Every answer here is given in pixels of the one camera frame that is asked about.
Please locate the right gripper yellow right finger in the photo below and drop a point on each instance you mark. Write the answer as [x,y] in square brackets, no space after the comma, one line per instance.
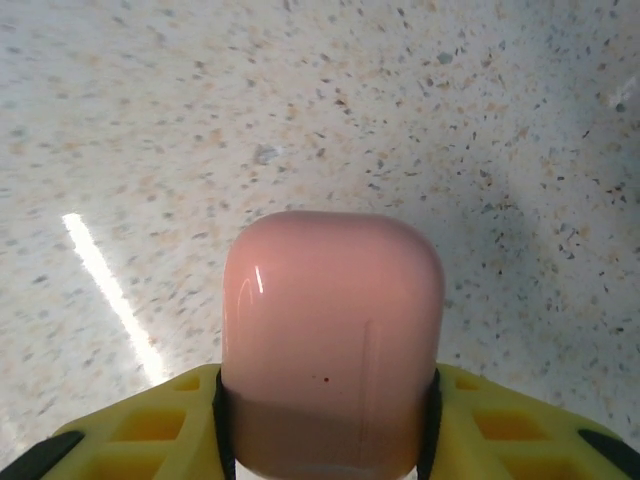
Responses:
[510,430]

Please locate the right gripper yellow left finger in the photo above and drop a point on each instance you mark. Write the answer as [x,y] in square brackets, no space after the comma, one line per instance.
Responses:
[150,425]

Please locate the pink earbuds charging case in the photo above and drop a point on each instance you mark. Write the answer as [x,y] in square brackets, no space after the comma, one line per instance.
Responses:
[330,325]

